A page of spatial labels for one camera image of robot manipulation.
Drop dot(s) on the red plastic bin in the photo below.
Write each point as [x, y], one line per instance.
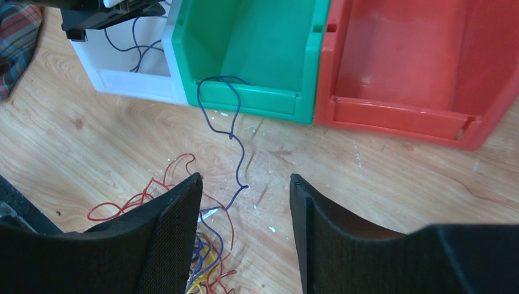
[445, 72]

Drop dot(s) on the green plastic bin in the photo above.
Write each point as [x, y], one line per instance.
[258, 57]

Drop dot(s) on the plaid flannel shirt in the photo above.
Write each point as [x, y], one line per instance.
[20, 25]

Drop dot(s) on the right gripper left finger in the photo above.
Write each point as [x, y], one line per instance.
[145, 250]

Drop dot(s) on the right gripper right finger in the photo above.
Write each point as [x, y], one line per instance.
[341, 252]

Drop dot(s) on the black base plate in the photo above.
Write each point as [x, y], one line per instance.
[16, 209]

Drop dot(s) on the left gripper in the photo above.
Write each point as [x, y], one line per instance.
[80, 15]

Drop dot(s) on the white plastic bin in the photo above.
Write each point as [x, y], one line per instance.
[135, 58]

